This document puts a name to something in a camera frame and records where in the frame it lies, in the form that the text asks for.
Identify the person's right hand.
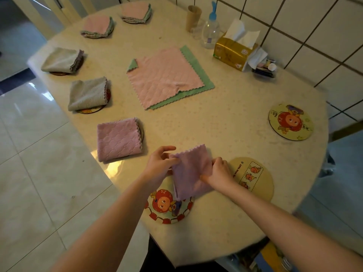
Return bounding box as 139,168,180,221
200,157,237,192

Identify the person's left hand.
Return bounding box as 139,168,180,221
141,146,181,193

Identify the small purple cloth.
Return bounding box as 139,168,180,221
169,144,215,201

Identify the person's right forearm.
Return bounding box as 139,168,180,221
219,182,363,272

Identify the person's left forearm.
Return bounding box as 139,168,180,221
50,175,160,272

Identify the round coaster with dark edge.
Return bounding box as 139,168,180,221
123,8,153,25
116,119,145,159
49,55,85,76
83,23,115,39

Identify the beige round cartoon coaster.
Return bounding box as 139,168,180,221
228,157,275,202

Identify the red-rimmed round cartoon coaster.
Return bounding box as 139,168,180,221
143,176,195,225

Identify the large purple quilted folded cloth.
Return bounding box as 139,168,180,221
97,118,143,163

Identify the pink quilted spread cloth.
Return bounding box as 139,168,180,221
126,47,205,110

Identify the round coaster with red print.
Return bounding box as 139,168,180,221
76,88,112,115

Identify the black garment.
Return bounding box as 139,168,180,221
140,235,227,272

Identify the green spread cloth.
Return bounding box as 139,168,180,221
127,45,215,110

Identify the yellow-green round cartoon coaster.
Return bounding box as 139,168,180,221
268,103,314,141

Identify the yellow patterned item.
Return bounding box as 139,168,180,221
216,237,299,272

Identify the grey folded cloth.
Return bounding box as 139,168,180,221
41,47,85,74
68,77,108,112

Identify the gold tissue pack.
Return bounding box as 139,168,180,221
213,37,259,72

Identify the small tray of sundries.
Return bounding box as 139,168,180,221
251,58,278,79

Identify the crumpled white tissue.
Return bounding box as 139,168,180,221
247,47,269,70

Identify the clear drinking glass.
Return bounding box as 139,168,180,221
191,20,205,40

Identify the clear bottle with blue cap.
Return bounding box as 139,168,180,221
201,1,220,49

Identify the brown cardboard tube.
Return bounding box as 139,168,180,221
185,5,202,33

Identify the white tissue sheet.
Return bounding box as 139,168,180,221
224,19,261,50

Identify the pink folded cloth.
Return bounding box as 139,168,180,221
80,15,115,37
120,2,152,23

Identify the cream wooden chair frame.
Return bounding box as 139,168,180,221
11,0,97,40

